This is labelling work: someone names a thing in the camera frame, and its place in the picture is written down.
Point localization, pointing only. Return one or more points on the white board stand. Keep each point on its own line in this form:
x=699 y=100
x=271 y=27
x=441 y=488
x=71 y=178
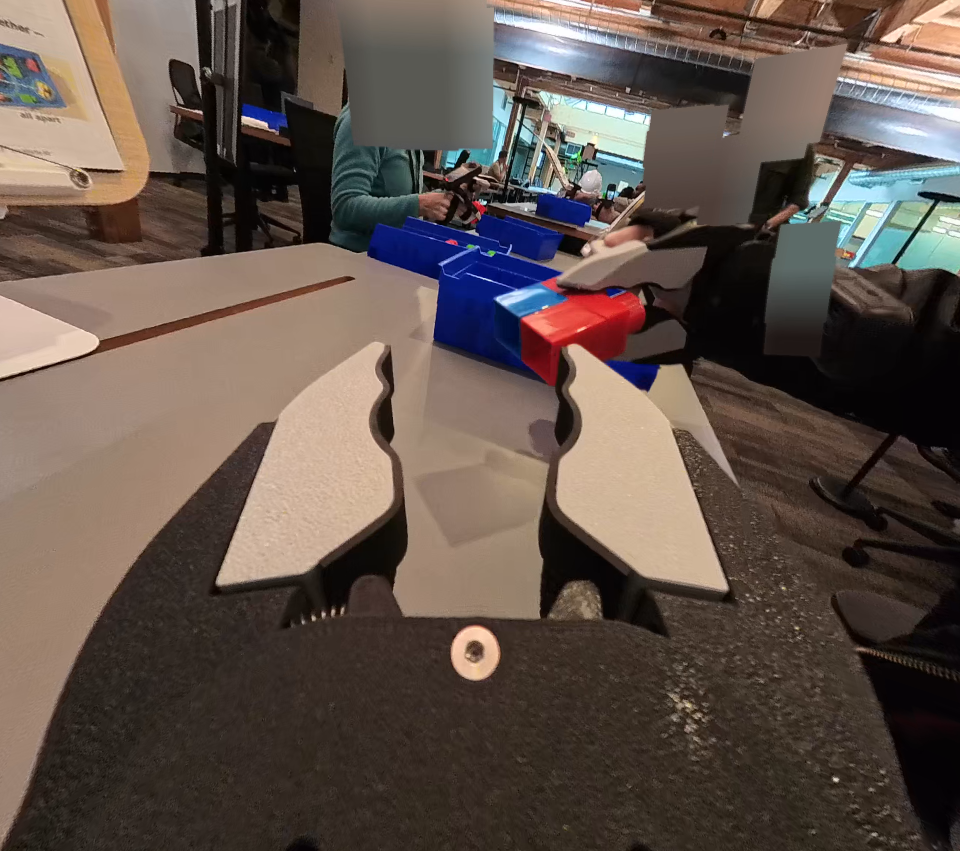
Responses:
x=37 y=341

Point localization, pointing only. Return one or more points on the black chair base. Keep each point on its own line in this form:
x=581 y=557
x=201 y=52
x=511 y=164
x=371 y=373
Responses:
x=844 y=495

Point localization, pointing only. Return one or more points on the wooden instruction board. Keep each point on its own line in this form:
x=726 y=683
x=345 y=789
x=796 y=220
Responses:
x=131 y=138

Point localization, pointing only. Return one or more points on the wooden post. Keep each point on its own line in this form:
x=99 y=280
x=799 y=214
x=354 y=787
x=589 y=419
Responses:
x=112 y=221

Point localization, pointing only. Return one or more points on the blue storage bin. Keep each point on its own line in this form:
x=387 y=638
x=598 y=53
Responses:
x=405 y=247
x=525 y=237
x=465 y=311
x=266 y=120
x=562 y=210

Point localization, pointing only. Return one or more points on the black office chair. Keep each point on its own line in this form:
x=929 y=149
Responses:
x=185 y=90

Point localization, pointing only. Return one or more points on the black high-back chair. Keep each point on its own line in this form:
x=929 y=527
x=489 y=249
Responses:
x=311 y=161

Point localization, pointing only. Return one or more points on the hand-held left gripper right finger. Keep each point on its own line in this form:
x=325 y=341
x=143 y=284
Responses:
x=630 y=491

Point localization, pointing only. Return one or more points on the red mega block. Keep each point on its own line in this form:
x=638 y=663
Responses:
x=577 y=333

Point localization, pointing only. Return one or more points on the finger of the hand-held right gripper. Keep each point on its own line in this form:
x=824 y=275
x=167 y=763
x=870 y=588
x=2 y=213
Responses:
x=630 y=266

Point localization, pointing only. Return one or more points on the person's right hand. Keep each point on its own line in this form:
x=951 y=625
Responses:
x=626 y=240

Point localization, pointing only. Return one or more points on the printed instruction sheet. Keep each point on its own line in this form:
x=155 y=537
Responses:
x=45 y=41

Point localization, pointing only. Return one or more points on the dark zippered cloth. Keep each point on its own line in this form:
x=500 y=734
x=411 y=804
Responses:
x=922 y=716

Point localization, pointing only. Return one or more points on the black display panel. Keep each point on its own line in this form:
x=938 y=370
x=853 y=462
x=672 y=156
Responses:
x=229 y=78

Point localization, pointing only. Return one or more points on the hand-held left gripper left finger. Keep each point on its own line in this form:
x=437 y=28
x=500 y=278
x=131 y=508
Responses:
x=315 y=491

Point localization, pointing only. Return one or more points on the blue mega block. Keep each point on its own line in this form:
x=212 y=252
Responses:
x=529 y=300

